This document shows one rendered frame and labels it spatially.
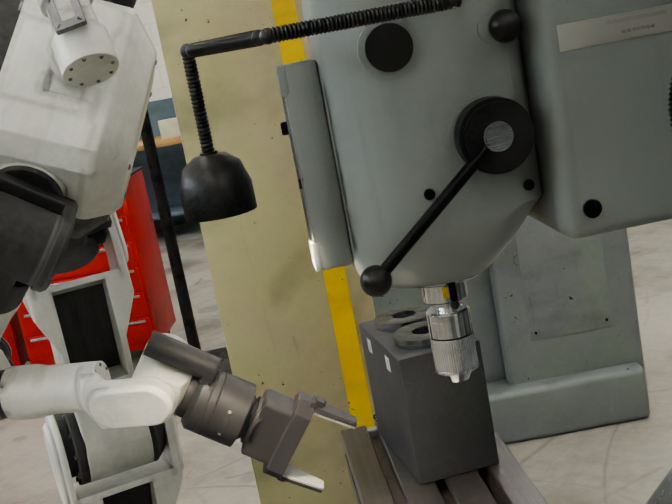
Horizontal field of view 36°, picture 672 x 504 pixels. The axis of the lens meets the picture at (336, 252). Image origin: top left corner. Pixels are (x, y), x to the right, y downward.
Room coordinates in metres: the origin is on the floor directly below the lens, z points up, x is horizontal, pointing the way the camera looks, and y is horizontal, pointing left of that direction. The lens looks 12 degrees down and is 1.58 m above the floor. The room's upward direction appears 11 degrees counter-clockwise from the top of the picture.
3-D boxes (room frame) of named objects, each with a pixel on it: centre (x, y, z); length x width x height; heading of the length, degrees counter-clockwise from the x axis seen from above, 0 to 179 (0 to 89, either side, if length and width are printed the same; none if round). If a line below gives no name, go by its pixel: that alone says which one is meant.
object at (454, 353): (1.07, -0.10, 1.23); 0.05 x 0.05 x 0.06
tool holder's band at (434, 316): (1.07, -0.10, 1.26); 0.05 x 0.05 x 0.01
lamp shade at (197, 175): (1.02, 0.10, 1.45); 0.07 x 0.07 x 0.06
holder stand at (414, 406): (1.47, -0.09, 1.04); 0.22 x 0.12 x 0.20; 11
